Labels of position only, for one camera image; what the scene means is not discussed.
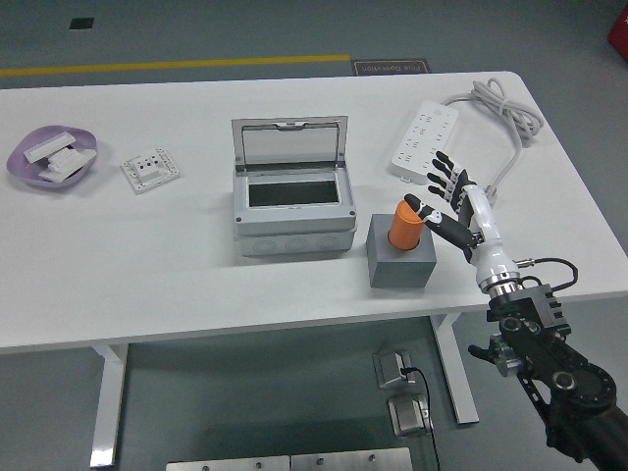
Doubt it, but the black floor cable with plug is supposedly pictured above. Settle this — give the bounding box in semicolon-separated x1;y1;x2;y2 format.
398;365;442;471

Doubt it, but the white plastic clip piece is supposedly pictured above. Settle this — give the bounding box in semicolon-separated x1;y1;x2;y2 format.
47;146;97;173

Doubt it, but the metal floor socket box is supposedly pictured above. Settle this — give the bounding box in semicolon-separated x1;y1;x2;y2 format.
371;348;413;391
387;392;435;438

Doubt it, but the white table leg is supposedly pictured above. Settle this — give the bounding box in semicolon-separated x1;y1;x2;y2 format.
88;342;130;468
430;313;480;426

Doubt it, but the long white plastic bar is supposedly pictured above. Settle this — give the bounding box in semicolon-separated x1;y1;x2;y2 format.
23;131;76;163

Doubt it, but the grey cube with round hole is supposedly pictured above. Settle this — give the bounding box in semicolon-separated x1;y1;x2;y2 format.
365;213;438;289

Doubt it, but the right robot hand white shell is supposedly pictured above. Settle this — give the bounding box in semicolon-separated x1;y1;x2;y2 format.
402;150;520;288

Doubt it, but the metal base plate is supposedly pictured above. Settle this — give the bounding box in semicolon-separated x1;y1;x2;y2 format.
165;455;291;471
289;446;412;471

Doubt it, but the brown floor sign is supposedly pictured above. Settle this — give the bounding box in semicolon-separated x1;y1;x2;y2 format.
350;58;430;78

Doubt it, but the orange cylinder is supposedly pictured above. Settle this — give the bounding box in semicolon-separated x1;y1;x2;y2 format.
387;197;430;253

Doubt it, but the white power strip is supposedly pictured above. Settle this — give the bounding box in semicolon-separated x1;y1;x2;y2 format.
390;100;460;186

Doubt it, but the grey junction box clear lid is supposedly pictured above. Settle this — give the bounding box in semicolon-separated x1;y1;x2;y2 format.
231;115;358;259

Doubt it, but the yellow floor tape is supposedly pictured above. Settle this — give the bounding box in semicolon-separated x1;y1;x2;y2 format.
0;53;352;79

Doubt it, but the white wall socket panel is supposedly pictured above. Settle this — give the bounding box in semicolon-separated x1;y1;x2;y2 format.
120;146;184;196

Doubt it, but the flat white plastic piece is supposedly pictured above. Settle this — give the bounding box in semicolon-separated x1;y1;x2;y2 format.
37;164;82;184

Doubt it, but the purple bowl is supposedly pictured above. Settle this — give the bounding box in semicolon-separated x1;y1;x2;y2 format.
6;125;99;192

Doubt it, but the red object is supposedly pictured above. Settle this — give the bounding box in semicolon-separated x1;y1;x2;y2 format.
606;12;628;50

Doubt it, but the white power cable with plug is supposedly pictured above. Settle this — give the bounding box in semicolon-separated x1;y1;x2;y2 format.
443;79;546;205

